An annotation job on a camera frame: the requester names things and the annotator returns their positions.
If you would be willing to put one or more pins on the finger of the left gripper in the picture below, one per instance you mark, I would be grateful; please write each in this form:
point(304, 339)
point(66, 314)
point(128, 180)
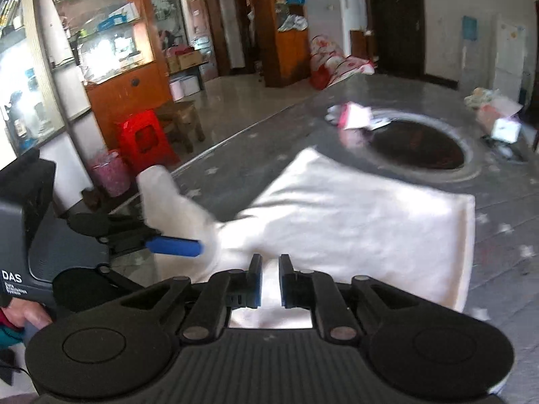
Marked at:
point(173, 246)

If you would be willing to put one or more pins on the round black induction cooktop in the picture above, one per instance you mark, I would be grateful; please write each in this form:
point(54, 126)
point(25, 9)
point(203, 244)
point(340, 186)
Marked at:
point(417, 145)

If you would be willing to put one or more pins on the red plastic stool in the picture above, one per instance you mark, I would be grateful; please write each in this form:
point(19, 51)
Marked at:
point(143, 143)

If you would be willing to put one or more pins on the floral plastic bag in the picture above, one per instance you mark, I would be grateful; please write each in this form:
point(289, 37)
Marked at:
point(480, 97)

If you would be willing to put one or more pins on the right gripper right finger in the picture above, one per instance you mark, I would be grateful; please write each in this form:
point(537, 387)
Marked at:
point(318, 293)

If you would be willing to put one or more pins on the white refrigerator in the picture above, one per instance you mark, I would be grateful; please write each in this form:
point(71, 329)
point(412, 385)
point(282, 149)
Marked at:
point(509, 53)

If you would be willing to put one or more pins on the tissue box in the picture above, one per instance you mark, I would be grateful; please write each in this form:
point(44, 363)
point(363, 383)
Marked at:
point(499, 119)

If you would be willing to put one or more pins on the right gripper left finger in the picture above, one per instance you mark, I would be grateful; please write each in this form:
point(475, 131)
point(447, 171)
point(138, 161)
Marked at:
point(210, 304)

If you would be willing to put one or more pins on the wooden shelf cabinet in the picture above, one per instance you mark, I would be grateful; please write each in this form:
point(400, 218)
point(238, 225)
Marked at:
point(275, 39)

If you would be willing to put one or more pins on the wooden stool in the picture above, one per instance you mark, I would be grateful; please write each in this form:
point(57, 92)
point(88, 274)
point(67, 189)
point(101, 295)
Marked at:
point(180, 118)

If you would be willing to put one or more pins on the water dispenser with bottle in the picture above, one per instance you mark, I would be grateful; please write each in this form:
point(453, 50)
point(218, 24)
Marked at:
point(473, 64)

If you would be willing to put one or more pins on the dark wooden door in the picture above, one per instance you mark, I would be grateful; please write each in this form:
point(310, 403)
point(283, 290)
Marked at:
point(399, 31)

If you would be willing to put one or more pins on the cream white garment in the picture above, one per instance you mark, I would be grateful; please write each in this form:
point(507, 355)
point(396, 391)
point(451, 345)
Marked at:
point(328, 218)

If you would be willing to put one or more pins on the left bare hand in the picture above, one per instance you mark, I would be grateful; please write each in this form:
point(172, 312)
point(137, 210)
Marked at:
point(20, 312)

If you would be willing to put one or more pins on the polka dot play tent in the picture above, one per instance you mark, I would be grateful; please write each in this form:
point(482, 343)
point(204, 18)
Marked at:
point(329, 65)

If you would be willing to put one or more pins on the pink waste bin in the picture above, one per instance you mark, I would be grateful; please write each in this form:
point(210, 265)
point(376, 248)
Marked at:
point(111, 173)

